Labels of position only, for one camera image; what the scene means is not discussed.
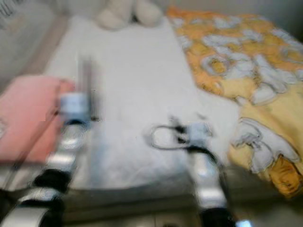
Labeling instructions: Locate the orange yellow cartoon print blanket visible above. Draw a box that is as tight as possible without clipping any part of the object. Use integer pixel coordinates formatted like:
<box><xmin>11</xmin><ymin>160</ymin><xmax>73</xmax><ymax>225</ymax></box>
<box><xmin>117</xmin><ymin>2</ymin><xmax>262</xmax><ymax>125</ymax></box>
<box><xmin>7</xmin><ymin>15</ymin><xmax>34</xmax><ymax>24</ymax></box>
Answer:
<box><xmin>166</xmin><ymin>6</ymin><xmax>303</xmax><ymax>199</ymax></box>

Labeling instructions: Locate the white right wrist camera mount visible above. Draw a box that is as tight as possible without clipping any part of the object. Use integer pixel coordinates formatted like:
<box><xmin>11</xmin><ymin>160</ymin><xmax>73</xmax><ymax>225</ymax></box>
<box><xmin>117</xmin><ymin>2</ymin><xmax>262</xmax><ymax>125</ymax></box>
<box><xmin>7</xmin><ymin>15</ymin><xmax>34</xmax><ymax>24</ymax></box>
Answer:
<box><xmin>187</xmin><ymin>122</ymin><xmax>214</xmax><ymax>146</ymax></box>

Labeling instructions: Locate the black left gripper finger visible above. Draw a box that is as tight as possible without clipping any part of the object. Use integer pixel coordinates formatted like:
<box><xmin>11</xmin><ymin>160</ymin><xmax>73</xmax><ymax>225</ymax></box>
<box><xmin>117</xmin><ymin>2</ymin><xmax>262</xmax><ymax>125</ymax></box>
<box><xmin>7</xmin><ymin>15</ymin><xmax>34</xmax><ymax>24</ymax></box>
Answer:
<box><xmin>80</xmin><ymin>58</ymin><xmax>88</xmax><ymax>94</ymax></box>
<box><xmin>89</xmin><ymin>57</ymin><xmax>100</xmax><ymax>119</ymax></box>

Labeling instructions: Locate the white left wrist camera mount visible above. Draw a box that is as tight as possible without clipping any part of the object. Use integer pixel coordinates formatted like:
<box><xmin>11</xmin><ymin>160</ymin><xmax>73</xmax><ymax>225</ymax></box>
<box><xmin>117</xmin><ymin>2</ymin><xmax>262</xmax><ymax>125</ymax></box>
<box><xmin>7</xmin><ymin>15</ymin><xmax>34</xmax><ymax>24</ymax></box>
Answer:
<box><xmin>59</xmin><ymin>92</ymin><xmax>93</xmax><ymax>122</ymax></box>

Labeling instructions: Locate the grey pillow with black lettering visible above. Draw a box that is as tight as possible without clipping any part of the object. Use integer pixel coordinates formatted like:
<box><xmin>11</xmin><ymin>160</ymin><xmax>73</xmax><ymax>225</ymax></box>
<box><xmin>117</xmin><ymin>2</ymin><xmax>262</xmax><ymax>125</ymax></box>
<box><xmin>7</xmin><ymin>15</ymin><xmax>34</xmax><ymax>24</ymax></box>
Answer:
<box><xmin>0</xmin><ymin>0</ymin><xmax>57</xmax><ymax>90</ymax></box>

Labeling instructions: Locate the pink fleece blanket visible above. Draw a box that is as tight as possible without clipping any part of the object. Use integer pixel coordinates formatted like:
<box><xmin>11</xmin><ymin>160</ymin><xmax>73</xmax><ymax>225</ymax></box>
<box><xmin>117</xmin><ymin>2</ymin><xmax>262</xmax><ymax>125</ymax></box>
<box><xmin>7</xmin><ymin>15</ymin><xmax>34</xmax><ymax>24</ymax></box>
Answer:
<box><xmin>0</xmin><ymin>75</ymin><xmax>76</xmax><ymax>165</ymax></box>

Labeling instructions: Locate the white plush toy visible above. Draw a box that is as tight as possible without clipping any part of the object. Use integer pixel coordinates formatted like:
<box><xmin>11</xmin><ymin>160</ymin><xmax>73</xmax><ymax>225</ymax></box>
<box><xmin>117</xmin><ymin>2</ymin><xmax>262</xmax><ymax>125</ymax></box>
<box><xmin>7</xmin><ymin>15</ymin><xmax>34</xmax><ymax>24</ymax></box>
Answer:
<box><xmin>97</xmin><ymin>0</ymin><xmax>164</xmax><ymax>30</ymax></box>

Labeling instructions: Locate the grey bed frame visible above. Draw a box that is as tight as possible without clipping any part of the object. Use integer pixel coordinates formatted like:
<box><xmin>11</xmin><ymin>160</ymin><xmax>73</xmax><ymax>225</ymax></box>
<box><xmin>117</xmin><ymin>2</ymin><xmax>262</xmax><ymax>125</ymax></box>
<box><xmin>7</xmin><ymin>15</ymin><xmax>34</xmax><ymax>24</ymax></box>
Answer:
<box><xmin>66</xmin><ymin>182</ymin><xmax>303</xmax><ymax>223</ymax></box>

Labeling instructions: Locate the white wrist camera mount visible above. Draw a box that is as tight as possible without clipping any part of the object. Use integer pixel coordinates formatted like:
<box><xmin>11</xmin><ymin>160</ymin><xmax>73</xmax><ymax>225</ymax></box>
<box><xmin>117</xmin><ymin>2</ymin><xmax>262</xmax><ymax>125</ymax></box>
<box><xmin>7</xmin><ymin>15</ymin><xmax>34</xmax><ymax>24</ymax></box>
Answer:
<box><xmin>59</xmin><ymin>92</ymin><xmax>93</xmax><ymax>122</ymax></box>
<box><xmin>187</xmin><ymin>122</ymin><xmax>214</xmax><ymax>146</ymax></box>

